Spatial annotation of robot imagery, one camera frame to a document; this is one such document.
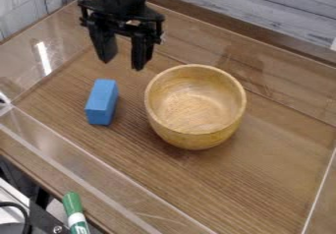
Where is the green white marker pen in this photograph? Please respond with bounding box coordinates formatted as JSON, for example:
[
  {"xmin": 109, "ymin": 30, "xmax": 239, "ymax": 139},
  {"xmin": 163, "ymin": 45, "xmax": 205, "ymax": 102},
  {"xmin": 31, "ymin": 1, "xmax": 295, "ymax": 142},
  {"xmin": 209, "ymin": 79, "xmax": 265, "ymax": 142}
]
[{"xmin": 62, "ymin": 192, "xmax": 91, "ymax": 234}]

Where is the clear acrylic tray wall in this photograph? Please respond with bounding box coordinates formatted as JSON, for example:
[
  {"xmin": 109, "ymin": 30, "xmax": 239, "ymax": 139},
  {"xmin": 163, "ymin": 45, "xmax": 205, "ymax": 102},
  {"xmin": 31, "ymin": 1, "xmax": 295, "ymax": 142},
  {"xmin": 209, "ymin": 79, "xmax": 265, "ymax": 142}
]
[{"xmin": 0, "ymin": 105, "xmax": 215, "ymax": 234}]

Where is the black cable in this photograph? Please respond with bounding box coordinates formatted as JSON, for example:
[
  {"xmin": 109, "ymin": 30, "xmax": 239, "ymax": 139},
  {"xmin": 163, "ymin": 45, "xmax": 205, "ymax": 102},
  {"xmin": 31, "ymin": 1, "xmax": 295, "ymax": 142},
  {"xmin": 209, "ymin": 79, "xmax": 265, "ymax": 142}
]
[{"xmin": 0, "ymin": 202, "xmax": 33, "ymax": 234}]

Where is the blue rectangular block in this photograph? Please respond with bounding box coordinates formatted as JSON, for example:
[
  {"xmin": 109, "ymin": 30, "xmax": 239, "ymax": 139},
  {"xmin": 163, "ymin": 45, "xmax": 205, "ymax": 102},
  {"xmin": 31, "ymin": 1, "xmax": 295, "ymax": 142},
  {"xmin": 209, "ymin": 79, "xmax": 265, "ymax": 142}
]
[{"xmin": 85, "ymin": 79, "xmax": 119, "ymax": 126}]

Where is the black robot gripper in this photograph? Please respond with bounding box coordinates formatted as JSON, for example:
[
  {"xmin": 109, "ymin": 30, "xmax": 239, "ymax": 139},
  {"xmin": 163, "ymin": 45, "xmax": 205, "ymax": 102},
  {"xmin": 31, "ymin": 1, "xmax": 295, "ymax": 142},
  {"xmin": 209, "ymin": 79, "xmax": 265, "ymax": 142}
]
[{"xmin": 79, "ymin": 0, "xmax": 166, "ymax": 71}]

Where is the brown wooden bowl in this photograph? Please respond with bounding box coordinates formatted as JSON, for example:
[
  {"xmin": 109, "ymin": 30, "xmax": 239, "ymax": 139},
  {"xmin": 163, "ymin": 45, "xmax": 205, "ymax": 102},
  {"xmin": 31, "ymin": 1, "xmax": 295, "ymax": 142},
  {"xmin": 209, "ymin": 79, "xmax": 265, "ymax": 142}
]
[{"xmin": 145, "ymin": 64, "xmax": 247, "ymax": 150}]

